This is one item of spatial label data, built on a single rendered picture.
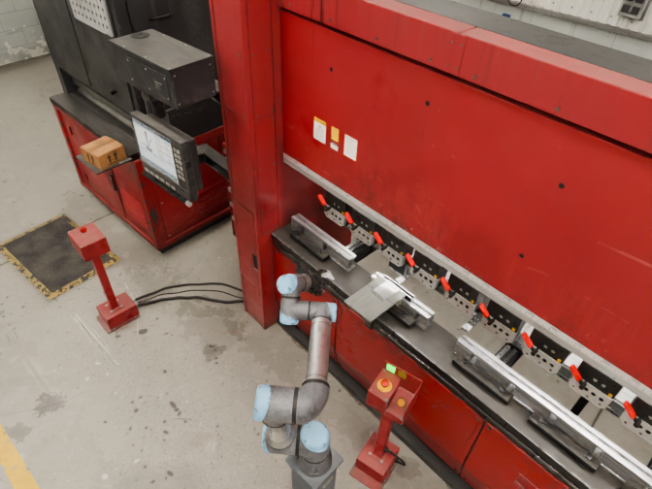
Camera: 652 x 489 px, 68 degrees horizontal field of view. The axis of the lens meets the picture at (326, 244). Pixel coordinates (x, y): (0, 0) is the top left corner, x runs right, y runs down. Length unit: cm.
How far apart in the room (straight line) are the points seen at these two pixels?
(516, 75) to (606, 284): 74
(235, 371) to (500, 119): 238
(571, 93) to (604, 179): 27
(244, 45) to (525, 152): 130
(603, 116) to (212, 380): 269
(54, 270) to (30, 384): 105
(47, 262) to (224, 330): 165
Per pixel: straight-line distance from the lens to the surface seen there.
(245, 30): 235
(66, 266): 442
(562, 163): 171
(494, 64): 171
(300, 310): 186
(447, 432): 274
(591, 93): 160
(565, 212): 178
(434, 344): 250
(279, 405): 164
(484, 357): 241
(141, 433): 331
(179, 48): 259
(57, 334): 396
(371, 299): 246
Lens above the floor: 283
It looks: 42 degrees down
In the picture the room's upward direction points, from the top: 3 degrees clockwise
